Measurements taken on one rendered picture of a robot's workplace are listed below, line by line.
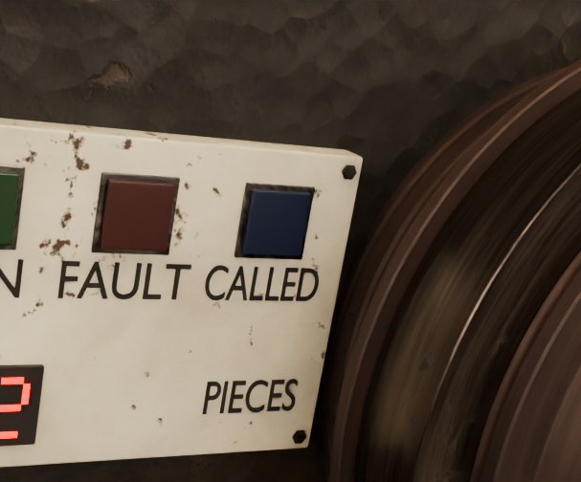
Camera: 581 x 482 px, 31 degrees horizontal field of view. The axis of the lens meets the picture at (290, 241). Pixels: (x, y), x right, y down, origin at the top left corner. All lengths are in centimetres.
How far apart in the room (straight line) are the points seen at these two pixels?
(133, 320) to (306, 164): 13
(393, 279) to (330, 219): 7
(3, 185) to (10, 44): 7
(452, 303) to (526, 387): 5
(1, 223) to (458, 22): 29
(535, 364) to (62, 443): 25
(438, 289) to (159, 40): 19
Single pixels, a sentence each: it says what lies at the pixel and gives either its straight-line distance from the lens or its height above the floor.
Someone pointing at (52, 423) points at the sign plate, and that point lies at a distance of 58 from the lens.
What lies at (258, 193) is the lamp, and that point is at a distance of 57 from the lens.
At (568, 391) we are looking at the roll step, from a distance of 53.
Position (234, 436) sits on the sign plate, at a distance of 62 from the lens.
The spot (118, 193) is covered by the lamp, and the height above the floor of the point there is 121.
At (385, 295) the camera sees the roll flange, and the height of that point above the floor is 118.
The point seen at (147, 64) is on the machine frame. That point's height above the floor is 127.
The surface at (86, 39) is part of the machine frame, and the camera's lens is 54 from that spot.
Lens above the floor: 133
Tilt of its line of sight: 14 degrees down
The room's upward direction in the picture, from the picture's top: 10 degrees clockwise
